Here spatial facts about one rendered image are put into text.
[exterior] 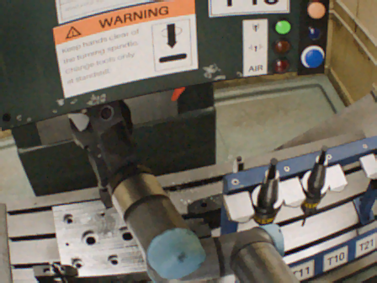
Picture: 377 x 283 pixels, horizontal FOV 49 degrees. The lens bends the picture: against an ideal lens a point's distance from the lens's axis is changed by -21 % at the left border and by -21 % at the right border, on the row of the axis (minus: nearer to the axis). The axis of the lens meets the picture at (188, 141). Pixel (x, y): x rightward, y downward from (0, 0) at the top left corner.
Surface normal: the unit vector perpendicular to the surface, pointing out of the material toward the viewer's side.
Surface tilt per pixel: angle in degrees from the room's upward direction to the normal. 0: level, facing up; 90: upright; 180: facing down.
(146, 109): 91
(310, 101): 0
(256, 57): 90
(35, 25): 90
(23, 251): 0
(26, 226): 0
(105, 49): 90
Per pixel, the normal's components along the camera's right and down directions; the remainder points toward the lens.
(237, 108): -0.04, -0.67
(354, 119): -0.44, -0.53
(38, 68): 0.23, 0.71
